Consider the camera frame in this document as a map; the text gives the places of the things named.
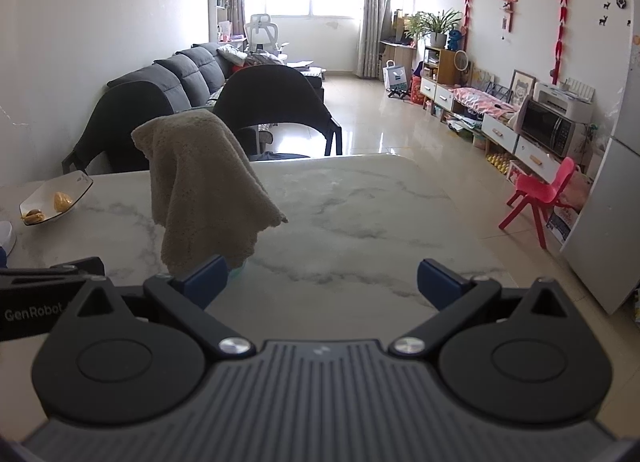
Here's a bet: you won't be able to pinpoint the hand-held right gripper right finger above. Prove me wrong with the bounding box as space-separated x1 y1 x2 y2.
389 258 588 358

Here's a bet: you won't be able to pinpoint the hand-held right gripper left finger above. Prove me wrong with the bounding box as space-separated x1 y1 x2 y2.
55 256 257 358

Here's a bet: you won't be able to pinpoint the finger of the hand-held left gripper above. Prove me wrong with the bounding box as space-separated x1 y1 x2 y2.
0 257 107 289

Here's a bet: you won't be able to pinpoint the beige knitted cloth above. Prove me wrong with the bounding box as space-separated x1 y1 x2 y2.
131 109 289 277

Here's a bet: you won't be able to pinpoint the white dish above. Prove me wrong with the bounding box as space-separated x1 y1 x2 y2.
19 170 94 227

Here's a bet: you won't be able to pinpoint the pink child chair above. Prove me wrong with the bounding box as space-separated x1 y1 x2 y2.
499 157 581 249

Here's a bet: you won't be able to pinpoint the dark dining chair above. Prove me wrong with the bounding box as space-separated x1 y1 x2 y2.
213 63 343 158
62 81 176 175

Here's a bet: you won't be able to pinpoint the white drawer cabinet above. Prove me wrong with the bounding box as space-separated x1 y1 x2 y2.
419 77 566 183

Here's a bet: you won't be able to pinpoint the white fridge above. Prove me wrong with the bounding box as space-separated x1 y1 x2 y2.
560 34 640 315

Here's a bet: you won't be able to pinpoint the pink blanket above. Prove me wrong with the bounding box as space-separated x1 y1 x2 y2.
450 86 518 115

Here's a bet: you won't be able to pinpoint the black microwave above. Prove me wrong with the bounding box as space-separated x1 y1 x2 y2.
515 99 588 158

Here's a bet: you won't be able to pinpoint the grey sofa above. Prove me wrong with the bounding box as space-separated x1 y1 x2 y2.
107 42 326 113

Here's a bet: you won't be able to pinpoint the white paper shopping bag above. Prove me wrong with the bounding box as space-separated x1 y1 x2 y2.
382 59 412 91

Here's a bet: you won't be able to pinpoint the framed cartoon picture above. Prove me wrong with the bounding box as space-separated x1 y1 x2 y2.
507 69 537 105

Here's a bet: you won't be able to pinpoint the wooden cabinet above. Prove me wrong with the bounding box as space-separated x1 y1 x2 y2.
422 46 468 88

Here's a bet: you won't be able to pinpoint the white printer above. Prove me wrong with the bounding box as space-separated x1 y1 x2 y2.
532 77 596 123

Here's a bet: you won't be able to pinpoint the wooden desk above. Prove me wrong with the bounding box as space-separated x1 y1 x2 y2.
379 39 418 78

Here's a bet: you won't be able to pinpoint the white office chair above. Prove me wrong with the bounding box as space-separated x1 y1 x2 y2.
244 13 290 63

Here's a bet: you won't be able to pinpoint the potted green plant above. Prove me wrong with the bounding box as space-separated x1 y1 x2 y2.
404 8 463 48

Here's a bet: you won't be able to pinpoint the black deer wall stickers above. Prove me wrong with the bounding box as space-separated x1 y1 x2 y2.
599 1 633 29

